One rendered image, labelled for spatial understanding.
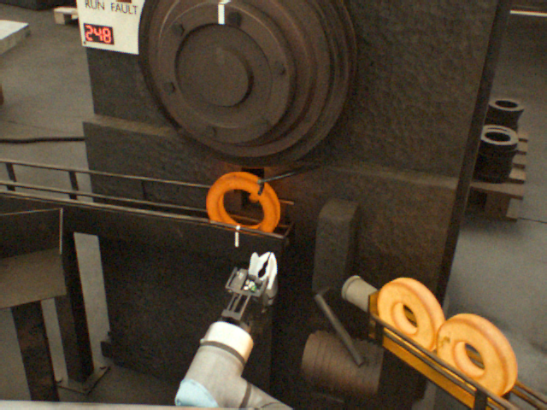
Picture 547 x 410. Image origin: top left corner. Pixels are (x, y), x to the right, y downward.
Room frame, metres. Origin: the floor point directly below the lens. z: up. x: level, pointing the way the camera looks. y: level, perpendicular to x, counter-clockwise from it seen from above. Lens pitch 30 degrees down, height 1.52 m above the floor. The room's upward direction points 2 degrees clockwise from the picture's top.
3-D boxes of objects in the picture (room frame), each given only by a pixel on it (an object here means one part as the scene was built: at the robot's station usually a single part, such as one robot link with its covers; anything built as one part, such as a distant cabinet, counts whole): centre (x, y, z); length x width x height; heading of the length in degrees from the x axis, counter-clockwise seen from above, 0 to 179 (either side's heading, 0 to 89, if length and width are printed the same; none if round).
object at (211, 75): (1.19, 0.10, 1.11); 0.28 x 0.06 x 0.28; 72
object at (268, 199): (1.29, 0.07, 0.75); 0.18 x 0.03 x 0.18; 73
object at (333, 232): (1.22, -0.15, 0.68); 0.11 x 0.08 x 0.24; 162
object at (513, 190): (3.09, -0.72, 0.22); 1.20 x 0.81 x 0.44; 70
